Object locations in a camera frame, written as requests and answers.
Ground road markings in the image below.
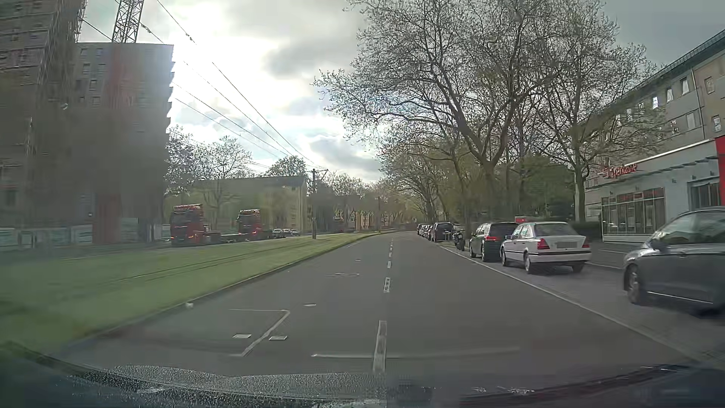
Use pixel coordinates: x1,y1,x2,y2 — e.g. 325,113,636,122
229,238,700,375

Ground pale yellow building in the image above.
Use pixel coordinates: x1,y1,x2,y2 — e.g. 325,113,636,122
170,176,309,233

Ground overhead wires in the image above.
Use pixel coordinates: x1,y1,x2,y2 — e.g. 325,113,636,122
79,0,329,173

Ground grey asphalt road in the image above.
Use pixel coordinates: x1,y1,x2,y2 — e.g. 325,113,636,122
54,230,703,392

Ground tall building under construction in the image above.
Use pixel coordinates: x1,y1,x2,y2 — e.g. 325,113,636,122
0,0,175,246

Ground white saloon car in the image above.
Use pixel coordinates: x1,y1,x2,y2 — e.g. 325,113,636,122
500,221,592,275

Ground row of trees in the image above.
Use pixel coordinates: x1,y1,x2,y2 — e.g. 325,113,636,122
164,126,397,230
314,0,669,233

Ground construction crane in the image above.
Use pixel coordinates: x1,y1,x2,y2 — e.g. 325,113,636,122
111,0,146,44

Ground dark green estate car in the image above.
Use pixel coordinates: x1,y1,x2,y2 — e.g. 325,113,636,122
469,221,520,263

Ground site hoarding fence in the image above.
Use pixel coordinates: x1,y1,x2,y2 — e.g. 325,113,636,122
0,218,171,252

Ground parking strip pavement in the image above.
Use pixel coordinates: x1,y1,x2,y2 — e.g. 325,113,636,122
439,240,725,363

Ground red lorry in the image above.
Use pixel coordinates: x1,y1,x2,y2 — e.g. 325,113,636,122
236,209,273,241
169,204,239,247

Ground car's own bonnet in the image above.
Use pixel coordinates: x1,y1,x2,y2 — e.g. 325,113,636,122
0,343,725,408

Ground row of parked cars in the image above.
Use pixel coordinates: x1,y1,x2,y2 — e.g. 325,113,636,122
417,221,462,243

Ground grassy tram track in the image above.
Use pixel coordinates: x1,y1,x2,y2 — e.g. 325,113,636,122
0,231,392,355

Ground beige building with shopfront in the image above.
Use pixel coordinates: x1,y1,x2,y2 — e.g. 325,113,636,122
583,29,725,244

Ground dark grey car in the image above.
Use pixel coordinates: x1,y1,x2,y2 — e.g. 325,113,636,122
622,207,725,309

